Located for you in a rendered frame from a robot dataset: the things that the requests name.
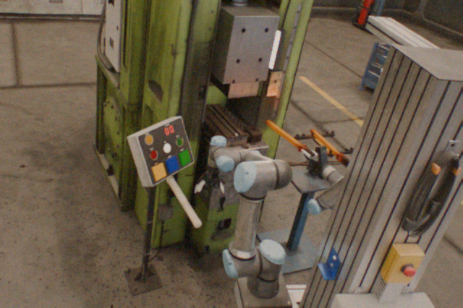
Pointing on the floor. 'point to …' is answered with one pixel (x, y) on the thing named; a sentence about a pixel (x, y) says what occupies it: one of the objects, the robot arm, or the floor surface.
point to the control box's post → (148, 229)
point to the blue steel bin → (375, 65)
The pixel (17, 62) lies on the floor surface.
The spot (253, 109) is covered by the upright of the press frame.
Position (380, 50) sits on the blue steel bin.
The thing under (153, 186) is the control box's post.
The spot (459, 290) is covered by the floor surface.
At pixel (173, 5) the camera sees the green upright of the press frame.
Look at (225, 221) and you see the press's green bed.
